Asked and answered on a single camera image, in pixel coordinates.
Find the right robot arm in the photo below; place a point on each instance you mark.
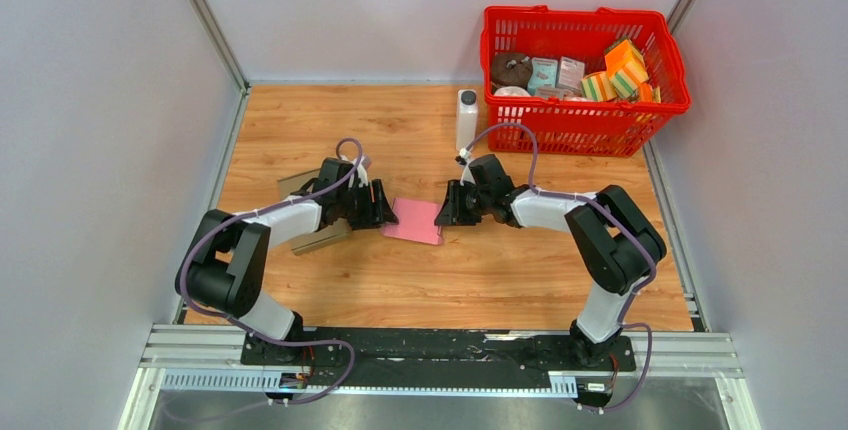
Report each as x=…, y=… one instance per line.
x=616, y=242

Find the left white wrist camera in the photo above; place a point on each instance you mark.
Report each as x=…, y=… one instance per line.
x=361, y=178

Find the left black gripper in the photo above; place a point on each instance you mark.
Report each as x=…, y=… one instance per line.
x=376, y=213

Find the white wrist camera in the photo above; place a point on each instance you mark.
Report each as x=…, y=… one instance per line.
x=361, y=178
x=464, y=158

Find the teal small box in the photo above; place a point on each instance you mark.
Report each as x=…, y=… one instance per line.
x=544, y=74

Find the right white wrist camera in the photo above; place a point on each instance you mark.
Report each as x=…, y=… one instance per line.
x=464, y=158

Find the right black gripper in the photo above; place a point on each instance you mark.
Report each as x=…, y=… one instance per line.
x=452, y=212

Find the aluminium frame rail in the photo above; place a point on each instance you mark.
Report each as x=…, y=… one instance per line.
x=199, y=377

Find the grey pink small box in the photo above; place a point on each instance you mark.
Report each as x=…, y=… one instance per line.
x=570, y=75

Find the pink paper box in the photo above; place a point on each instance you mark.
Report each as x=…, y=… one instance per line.
x=416, y=222

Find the white bottle black cap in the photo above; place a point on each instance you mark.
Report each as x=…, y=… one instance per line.
x=466, y=118

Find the red plastic basket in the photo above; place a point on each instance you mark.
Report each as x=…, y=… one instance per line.
x=584, y=127

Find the brown cardboard box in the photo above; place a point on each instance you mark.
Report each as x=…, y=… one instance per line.
x=317, y=239

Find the brown round item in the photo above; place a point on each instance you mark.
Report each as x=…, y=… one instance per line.
x=510, y=69

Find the white round lid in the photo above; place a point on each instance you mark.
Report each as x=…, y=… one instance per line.
x=512, y=92

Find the striped sponge pack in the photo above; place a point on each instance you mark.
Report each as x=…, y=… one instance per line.
x=598, y=87

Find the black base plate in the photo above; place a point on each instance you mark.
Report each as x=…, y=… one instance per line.
x=422, y=358

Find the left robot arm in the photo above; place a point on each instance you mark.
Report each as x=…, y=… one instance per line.
x=224, y=267

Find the orange green sponge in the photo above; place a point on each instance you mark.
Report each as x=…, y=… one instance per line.
x=625, y=67

